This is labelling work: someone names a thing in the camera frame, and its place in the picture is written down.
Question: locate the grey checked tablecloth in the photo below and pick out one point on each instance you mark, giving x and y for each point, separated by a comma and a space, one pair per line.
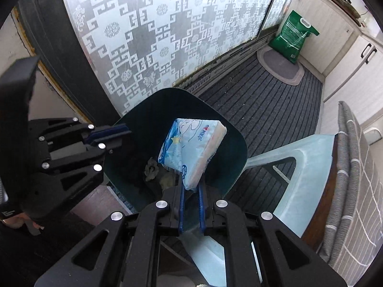
353, 185

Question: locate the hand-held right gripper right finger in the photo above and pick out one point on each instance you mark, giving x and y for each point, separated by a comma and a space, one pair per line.
201, 212

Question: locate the grey oval floor mat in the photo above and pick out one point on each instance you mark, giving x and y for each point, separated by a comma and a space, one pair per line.
282, 68

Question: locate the blue tissue pack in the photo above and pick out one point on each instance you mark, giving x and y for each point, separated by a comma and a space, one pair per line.
191, 146

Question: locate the green rice bag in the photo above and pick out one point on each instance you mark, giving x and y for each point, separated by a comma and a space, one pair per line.
291, 39

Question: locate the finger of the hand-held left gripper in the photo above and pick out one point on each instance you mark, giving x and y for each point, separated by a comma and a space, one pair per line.
101, 146
110, 130

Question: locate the patterned frosted sliding door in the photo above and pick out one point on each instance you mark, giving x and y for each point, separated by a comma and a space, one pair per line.
164, 36
278, 3

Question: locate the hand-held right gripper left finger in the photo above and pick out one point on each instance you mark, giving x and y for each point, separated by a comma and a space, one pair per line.
182, 212

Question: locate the person's left hand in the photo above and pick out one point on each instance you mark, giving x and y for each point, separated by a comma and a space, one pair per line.
15, 221

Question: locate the metal frying pan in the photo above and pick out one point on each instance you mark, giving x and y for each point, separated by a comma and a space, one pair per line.
348, 3

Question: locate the light blue plastic chair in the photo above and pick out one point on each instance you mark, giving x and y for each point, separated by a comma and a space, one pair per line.
299, 167

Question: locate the white kitchen cabinet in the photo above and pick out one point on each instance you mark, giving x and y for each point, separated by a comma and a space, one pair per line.
338, 36

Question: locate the dark striped floor mat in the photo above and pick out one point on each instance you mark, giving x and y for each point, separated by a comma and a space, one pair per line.
254, 101

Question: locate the dark green trash bin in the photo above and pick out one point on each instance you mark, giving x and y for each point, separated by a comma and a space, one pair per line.
140, 116

